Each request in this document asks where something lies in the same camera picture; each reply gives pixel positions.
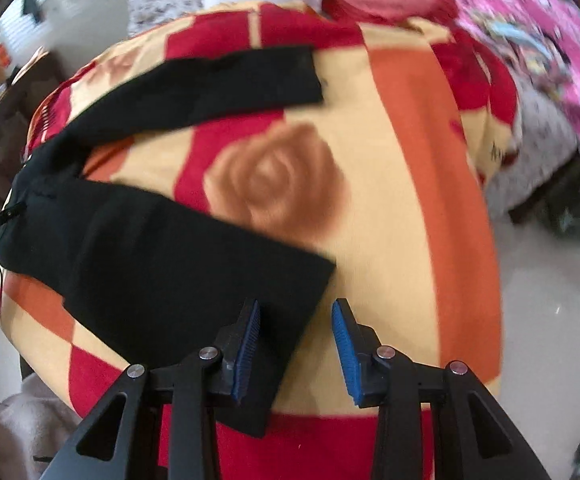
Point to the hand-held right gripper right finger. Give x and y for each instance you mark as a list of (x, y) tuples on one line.
[(344, 345)]

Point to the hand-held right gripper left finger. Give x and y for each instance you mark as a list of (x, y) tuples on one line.
[(248, 345)]

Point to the black pants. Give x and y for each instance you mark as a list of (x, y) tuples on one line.
[(169, 260)]

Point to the dark wooden furniture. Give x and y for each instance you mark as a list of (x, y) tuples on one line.
[(4, 125)]

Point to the red orange rose blanket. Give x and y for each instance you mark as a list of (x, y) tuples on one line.
[(370, 200)]

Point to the beige cloth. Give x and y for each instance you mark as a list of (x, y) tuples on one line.
[(14, 425)]

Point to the pink cartoon printed blanket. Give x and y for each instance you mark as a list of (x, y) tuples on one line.
[(530, 30)]

